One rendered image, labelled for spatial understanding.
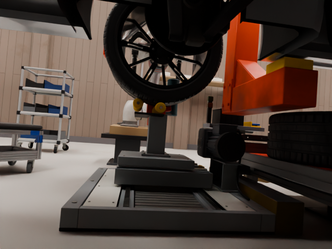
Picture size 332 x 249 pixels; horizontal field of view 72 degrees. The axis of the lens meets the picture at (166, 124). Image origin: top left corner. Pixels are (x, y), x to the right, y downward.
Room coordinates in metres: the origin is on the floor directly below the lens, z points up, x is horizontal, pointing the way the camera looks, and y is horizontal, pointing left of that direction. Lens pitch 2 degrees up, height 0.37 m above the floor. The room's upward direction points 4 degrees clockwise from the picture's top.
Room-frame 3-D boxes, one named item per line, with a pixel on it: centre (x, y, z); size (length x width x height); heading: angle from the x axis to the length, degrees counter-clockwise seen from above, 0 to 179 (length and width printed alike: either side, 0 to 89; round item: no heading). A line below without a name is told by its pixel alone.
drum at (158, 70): (1.57, 0.08, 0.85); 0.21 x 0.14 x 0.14; 8
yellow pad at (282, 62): (1.05, -0.55, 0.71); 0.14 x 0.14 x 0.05; 8
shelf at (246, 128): (1.78, -0.52, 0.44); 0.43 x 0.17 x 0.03; 98
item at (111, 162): (2.41, 0.38, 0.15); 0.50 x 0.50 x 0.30; 8
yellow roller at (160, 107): (1.34, 0.05, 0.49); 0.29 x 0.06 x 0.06; 8
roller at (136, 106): (1.39, 0.18, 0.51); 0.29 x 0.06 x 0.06; 8
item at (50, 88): (2.90, 1.52, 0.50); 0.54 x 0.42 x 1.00; 98
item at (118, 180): (1.34, 0.01, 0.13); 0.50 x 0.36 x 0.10; 98
